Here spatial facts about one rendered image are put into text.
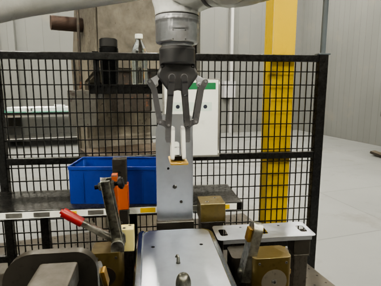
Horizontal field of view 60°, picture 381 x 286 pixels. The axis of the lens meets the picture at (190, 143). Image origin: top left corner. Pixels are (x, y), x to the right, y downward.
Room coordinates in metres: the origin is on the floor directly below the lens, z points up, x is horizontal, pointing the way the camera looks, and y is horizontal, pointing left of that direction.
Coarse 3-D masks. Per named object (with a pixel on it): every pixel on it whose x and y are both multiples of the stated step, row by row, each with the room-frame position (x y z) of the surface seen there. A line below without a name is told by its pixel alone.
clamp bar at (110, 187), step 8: (120, 176) 0.73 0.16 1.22; (104, 184) 0.70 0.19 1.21; (112, 184) 0.72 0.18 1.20; (120, 184) 0.71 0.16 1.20; (104, 192) 0.70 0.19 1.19; (112, 192) 0.73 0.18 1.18; (104, 200) 0.70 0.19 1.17; (112, 200) 0.71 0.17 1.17; (112, 208) 0.71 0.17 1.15; (112, 216) 0.71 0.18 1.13; (112, 224) 0.71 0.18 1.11; (120, 224) 0.74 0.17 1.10; (112, 232) 0.71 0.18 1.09; (120, 232) 0.71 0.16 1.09; (112, 240) 0.71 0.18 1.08; (120, 240) 0.71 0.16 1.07
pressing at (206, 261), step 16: (144, 240) 0.86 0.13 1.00; (160, 240) 0.86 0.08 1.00; (176, 240) 0.86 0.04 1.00; (192, 240) 0.86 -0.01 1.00; (208, 240) 0.86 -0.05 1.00; (144, 256) 0.77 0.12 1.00; (160, 256) 0.77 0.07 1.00; (192, 256) 0.77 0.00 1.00; (208, 256) 0.77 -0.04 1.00; (144, 272) 0.70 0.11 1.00; (160, 272) 0.70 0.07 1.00; (176, 272) 0.70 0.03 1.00; (192, 272) 0.70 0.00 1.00; (208, 272) 0.70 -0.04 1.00; (224, 272) 0.70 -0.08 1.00
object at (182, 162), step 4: (168, 156) 0.75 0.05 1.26; (176, 156) 0.70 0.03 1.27; (180, 156) 0.70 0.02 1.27; (172, 160) 0.70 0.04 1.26; (176, 160) 0.70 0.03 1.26; (180, 160) 0.70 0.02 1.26; (184, 160) 0.70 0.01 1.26; (172, 164) 0.67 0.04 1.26; (176, 164) 0.67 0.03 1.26; (180, 164) 0.67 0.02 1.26; (184, 164) 0.67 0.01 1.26
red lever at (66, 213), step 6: (66, 210) 0.71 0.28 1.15; (60, 216) 0.70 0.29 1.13; (66, 216) 0.70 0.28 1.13; (72, 216) 0.70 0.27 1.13; (78, 216) 0.71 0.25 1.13; (72, 222) 0.71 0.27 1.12; (78, 222) 0.70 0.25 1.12; (84, 222) 0.71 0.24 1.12; (90, 222) 0.72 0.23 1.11; (84, 228) 0.71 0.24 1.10; (90, 228) 0.71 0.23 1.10; (96, 228) 0.71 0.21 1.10; (96, 234) 0.71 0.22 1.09; (102, 234) 0.71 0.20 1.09; (108, 234) 0.72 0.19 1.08; (108, 240) 0.71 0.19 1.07
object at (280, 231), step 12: (216, 228) 0.94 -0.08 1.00; (228, 228) 0.94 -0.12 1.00; (240, 228) 0.94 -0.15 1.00; (264, 228) 0.94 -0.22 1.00; (276, 228) 0.94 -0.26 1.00; (288, 228) 0.94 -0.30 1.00; (228, 240) 0.86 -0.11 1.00; (240, 240) 0.87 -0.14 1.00; (264, 240) 0.88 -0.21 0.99; (276, 240) 0.88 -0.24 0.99; (288, 240) 0.88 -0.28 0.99
